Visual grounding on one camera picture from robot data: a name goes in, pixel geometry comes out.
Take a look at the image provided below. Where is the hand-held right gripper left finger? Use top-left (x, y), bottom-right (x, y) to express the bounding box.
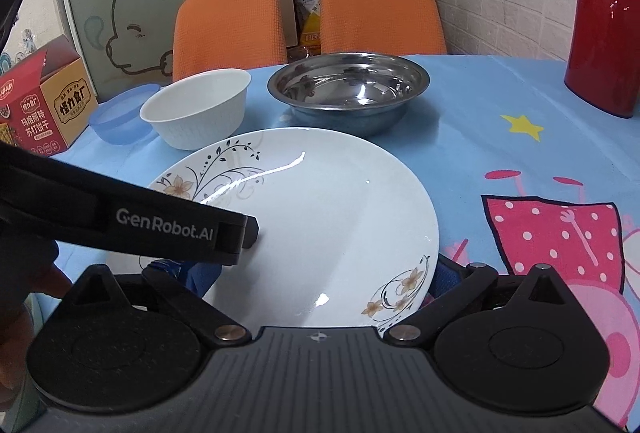
top-left (60, 259), bottom-right (253, 348)

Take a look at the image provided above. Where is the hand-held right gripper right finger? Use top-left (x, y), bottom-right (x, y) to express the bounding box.
top-left (382, 255), bottom-right (584, 348)

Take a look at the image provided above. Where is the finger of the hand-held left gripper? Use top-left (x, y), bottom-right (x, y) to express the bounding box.
top-left (219, 212), bottom-right (260, 266)

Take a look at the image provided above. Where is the white floral plate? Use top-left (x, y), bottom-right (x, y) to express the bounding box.
top-left (105, 127), bottom-right (441, 332)

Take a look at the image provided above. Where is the blue plastic bowl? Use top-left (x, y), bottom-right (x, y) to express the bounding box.
top-left (88, 83), bottom-right (162, 146)

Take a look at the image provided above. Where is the white ribbed bowl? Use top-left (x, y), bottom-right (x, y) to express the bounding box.
top-left (139, 68), bottom-right (252, 151)

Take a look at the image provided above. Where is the stainless steel bowl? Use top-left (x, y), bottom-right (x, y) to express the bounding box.
top-left (267, 52), bottom-right (431, 138)

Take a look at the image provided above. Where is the person's left hand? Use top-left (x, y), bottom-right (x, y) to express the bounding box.
top-left (0, 233), bottom-right (74, 390)

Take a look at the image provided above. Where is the red orange snack box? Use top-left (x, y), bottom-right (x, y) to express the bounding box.
top-left (0, 34), bottom-right (100, 160)

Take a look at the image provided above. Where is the blue cartoon tablecloth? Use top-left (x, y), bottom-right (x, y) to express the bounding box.
top-left (27, 53), bottom-right (640, 430)

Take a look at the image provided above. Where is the orange chair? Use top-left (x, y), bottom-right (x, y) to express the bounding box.
top-left (319, 0), bottom-right (448, 56)
top-left (172, 0), bottom-right (289, 83)

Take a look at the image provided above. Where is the yellow printed packet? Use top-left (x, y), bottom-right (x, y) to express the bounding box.
top-left (288, 0), bottom-right (335, 57)

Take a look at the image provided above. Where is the red thermos jug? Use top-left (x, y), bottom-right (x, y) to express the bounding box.
top-left (563, 0), bottom-right (640, 119)

